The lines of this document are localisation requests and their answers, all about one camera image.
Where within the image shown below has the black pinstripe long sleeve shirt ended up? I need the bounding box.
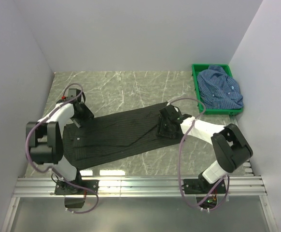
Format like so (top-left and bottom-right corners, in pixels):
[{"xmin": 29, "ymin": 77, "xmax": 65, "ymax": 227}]
[{"xmin": 63, "ymin": 102, "xmax": 183, "ymax": 170}]

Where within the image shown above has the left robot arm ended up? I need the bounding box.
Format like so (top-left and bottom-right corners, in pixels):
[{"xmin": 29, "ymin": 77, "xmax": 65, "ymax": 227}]
[{"xmin": 25, "ymin": 84, "xmax": 94, "ymax": 194}]

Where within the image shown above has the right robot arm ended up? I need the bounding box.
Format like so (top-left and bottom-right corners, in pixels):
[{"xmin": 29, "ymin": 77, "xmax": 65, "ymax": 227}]
[{"xmin": 157, "ymin": 104, "xmax": 253, "ymax": 194}]

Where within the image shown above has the blue checked long sleeve shirt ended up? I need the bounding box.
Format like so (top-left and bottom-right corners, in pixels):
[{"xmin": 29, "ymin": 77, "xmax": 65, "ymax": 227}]
[{"xmin": 197, "ymin": 65, "xmax": 243, "ymax": 110}]

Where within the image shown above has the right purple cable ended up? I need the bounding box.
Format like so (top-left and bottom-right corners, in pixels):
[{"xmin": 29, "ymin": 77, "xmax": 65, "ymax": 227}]
[{"xmin": 167, "ymin": 97, "xmax": 230, "ymax": 210}]

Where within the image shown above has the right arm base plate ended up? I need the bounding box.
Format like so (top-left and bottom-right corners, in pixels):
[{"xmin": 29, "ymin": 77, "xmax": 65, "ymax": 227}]
[{"xmin": 179, "ymin": 176, "xmax": 230, "ymax": 213}]

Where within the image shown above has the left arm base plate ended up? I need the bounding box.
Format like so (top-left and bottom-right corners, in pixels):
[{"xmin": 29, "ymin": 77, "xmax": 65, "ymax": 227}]
[{"xmin": 54, "ymin": 179, "xmax": 99, "ymax": 211}]

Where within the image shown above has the aluminium mounting rail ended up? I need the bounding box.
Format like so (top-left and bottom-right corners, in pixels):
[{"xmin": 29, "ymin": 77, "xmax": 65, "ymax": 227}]
[{"xmin": 0, "ymin": 116, "xmax": 276, "ymax": 232}]

